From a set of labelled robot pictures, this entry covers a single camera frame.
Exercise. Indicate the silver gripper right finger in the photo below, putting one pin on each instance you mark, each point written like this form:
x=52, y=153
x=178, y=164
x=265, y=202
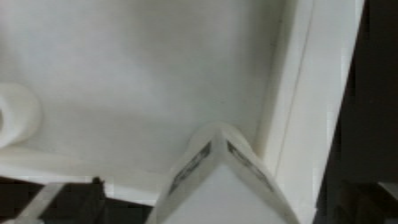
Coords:
x=366, y=203

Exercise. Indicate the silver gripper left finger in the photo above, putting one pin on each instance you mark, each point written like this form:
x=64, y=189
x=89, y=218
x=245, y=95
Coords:
x=66, y=204

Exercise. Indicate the white table leg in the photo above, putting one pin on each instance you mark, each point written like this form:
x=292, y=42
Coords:
x=221, y=190

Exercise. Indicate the white square table top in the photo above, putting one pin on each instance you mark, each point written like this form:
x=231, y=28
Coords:
x=125, y=70

